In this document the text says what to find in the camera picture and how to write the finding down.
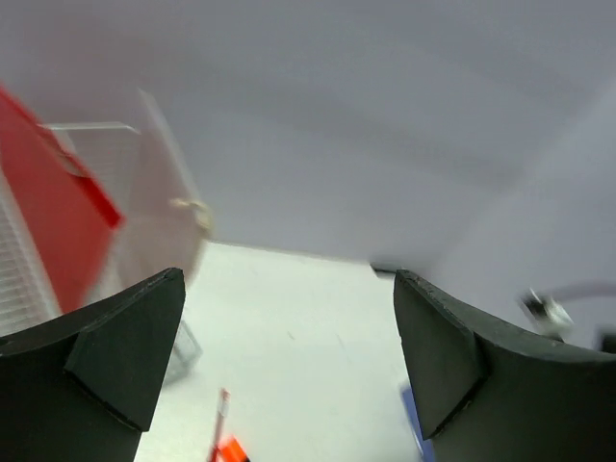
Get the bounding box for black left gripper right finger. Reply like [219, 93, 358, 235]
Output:
[394, 270, 615, 462]

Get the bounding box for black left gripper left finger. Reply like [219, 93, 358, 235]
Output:
[1, 268, 186, 462]

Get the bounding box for red plastic folder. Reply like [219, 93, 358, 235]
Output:
[1, 90, 123, 314]

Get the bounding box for red pen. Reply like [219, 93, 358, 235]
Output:
[206, 388, 230, 462]

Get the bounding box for orange black highlighter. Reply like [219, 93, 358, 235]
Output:
[212, 436, 250, 462]

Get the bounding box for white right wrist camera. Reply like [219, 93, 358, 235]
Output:
[520, 290, 574, 342]

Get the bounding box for white wire file organizer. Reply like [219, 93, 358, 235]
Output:
[1, 122, 136, 335]

